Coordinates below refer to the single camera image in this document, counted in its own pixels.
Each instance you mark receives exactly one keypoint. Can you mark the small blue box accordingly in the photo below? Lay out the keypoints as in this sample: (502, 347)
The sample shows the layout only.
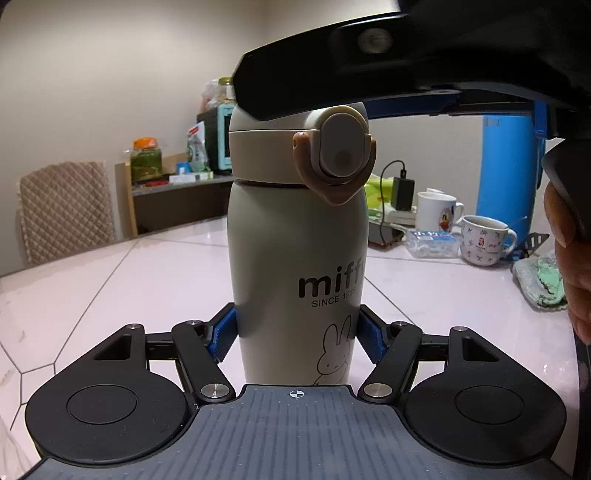
(183, 168)

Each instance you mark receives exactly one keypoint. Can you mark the black metal stand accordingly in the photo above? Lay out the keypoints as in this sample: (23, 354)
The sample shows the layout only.
(535, 244)

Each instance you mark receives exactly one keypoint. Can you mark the clear plastic bag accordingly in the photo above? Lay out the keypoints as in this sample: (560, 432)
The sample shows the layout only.
(210, 97)

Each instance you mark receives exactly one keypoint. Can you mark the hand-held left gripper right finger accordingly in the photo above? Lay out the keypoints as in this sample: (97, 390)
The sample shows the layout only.
(371, 337)

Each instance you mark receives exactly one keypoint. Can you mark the black power adapter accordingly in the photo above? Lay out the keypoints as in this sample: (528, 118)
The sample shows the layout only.
(402, 194)

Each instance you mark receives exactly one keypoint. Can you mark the white cup with figure print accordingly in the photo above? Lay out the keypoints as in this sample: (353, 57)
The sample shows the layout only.
(482, 244)

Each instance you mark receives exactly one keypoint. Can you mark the brown cardboard box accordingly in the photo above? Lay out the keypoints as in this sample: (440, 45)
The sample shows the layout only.
(171, 164)

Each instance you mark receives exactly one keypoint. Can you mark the yellow-green packet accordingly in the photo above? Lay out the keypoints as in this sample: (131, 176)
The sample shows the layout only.
(376, 194)

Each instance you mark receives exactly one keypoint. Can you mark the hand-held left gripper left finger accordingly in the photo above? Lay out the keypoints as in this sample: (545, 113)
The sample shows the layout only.
(224, 336)

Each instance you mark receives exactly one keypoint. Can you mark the white mug with cartoon print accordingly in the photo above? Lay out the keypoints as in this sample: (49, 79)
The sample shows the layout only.
(436, 212)

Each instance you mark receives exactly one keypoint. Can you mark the green jar with orange lid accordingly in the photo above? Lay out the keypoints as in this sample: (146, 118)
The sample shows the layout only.
(145, 161)

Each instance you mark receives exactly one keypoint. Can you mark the green and grey cloth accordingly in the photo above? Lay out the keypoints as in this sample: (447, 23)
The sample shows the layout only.
(540, 281)

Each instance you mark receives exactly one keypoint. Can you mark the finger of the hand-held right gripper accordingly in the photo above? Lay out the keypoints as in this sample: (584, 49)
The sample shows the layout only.
(485, 104)
(323, 64)

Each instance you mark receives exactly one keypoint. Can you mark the clear box with blue label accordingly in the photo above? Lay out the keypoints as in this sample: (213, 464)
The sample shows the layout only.
(431, 244)

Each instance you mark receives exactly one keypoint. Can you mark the black tablet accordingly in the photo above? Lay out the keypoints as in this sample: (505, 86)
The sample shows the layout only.
(392, 235)

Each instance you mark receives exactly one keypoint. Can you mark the quilted beige chair back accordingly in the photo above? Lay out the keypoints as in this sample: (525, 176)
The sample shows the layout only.
(67, 207)

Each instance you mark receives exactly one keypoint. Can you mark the green and white snack packet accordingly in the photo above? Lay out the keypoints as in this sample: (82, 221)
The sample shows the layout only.
(197, 150)

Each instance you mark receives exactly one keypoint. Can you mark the flat white box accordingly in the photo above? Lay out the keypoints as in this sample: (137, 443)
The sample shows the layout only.
(189, 177)

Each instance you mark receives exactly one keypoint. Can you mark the beige insulated bottle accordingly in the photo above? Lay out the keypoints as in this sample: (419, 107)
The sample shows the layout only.
(277, 240)

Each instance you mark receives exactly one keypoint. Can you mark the wooden shelf cabinet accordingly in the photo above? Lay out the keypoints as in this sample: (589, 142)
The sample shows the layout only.
(180, 203)

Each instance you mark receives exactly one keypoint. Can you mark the glass jar with metal lid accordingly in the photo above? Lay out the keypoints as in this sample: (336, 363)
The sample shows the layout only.
(226, 90)

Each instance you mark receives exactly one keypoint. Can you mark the blue water barrel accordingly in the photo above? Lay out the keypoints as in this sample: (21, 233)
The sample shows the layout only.
(508, 175)

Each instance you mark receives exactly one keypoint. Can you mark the teal countertop oven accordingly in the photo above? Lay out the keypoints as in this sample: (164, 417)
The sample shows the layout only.
(221, 138)

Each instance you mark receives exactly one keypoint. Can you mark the white power strip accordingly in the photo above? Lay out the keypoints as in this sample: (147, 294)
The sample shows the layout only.
(401, 217)

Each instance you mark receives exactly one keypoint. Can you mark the person's right hand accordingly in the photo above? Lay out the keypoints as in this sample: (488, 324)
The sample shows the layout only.
(575, 277)

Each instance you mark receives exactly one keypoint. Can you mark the beige bottle cap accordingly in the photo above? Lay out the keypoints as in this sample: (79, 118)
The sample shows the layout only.
(272, 147)

